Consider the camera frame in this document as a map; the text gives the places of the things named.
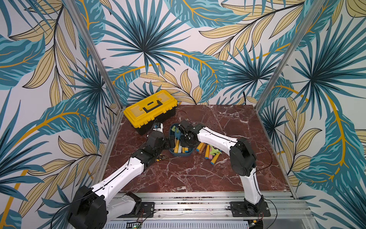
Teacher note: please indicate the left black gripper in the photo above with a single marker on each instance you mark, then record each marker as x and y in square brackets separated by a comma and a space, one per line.
[167, 145]

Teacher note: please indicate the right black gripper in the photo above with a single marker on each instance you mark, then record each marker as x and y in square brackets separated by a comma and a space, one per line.
[182, 137]

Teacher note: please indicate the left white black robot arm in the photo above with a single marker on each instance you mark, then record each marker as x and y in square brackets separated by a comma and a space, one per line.
[93, 207]

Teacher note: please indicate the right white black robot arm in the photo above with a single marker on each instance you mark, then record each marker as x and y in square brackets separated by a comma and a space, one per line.
[242, 156]

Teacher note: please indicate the teal plastic storage box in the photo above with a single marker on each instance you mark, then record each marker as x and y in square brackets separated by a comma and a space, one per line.
[171, 138]

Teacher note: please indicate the yellow black toolbox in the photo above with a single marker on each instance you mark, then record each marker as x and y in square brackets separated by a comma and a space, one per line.
[156, 108]

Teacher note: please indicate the yellow handled pliers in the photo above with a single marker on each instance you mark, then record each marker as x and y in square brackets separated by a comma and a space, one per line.
[162, 157]

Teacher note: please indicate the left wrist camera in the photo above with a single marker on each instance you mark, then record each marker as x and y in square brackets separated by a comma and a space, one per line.
[157, 127]

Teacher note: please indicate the purple rake pink handle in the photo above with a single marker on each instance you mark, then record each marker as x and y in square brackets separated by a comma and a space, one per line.
[210, 156]

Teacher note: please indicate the green rake yellow handle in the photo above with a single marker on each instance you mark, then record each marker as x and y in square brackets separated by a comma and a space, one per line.
[216, 153]

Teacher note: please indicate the aluminium rail frame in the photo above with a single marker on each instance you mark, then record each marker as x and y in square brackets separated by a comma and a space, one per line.
[210, 210]

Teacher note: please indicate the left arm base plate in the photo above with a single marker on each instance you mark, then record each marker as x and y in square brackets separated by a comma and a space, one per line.
[142, 210]

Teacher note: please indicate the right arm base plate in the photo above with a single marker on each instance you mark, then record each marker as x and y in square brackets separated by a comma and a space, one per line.
[246, 209]

